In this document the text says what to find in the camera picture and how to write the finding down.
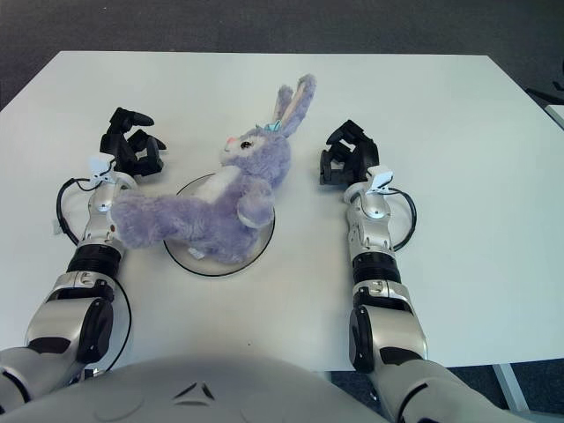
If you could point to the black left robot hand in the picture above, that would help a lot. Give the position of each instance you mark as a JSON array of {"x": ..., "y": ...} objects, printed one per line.
[{"x": 128, "y": 154}]

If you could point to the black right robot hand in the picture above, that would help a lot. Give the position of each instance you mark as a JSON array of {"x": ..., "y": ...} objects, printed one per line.
[{"x": 361, "y": 163}]

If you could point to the purple plush bunny doll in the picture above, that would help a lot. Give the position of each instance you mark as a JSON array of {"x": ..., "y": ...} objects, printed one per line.
[{"x": 220, "y": 216}]

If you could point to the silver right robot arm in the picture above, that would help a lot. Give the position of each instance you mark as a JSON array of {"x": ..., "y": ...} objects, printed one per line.
[{"x": 383, "y": 286}]

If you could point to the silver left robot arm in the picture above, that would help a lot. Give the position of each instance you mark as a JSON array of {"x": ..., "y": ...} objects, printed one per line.
[{"x": 79, "y": 286}]

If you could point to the white plate with black rim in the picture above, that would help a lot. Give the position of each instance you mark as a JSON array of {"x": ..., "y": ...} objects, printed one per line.
[{"x": 260, "y": 247}]

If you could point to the black furniture foot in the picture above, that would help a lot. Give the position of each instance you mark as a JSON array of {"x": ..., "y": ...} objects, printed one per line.
[{"x": 546, "y": 94}]

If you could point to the white furniture edge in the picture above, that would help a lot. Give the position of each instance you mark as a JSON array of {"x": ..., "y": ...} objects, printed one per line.
[{"x": 557, "y": 115}]

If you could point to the grey robot torso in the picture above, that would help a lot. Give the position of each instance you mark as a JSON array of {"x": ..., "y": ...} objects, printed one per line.
[{"x": 198, "y": 396}]

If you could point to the grey table leg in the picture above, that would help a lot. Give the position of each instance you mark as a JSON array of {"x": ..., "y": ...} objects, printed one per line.
[{"x": 509, "y": 388}]

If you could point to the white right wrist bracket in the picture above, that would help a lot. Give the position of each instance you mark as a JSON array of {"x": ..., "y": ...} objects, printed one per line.
[{"x": 380, "y": 180}]

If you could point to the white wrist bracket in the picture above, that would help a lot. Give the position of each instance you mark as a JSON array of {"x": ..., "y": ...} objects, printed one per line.
[
  {"x": 100, "y": 169},
  {"x": 380, "y": 180}
]

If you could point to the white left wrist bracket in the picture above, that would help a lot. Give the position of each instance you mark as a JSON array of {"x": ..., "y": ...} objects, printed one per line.
[{"x": 100, "y": 169}]

